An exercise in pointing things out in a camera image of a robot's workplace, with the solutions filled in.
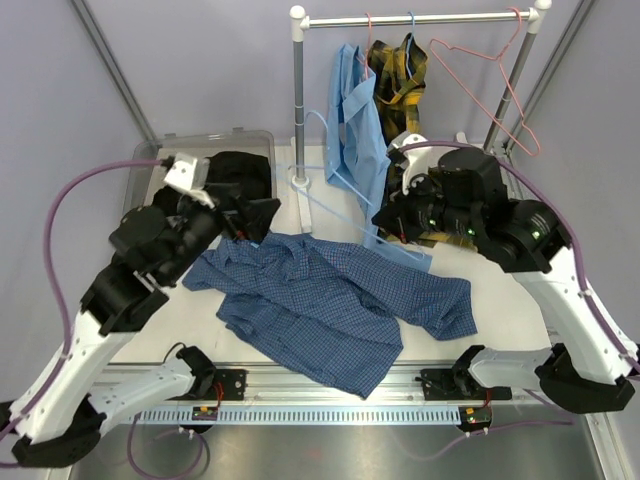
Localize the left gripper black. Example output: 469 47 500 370
159 184 280 286

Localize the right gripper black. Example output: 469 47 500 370
374 167 481 244

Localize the black shirt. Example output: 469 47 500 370
151 151 272 216

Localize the blue hanger for checked shirt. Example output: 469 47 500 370
271 139 432 270

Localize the dark blue checked shirt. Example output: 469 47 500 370
183 233 477 399

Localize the pink wire hanger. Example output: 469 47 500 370
354 12 375 85
428 5 542 157

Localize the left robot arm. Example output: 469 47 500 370
1 184 281 469

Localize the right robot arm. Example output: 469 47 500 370
373 141 639 414

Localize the light blue shirt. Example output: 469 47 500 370
325 44 431 271

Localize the yellow plaid shirt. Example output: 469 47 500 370
370 34 478 253

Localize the blue hanger for plaid shirt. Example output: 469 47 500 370
405 11 416 80

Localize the clear plastic storage bin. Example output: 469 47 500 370
122 128 279 211

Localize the metal clothes rack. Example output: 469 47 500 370
289 1 552 233

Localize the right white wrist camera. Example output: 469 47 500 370
387 131 433 196

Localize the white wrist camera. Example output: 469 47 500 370
387 131 433 196
163 152 215 209

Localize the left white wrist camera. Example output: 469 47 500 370
163 152 215 209

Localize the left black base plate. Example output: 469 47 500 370
196 368 248 401

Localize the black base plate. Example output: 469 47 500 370
196 368 248 401
414 368 513 401

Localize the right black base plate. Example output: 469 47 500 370
414 368 513 401

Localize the aluminium mounting rail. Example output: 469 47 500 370
99 362 609 407

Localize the slotted cable duct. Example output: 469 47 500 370
138 405 461 426

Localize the left aluminium frame post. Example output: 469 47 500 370
69 0 157 141

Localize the aluminium frame post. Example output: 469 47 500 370
524 0 598 124
69 0 157 141

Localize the right aluminium frame post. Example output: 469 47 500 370
524 0 598 124

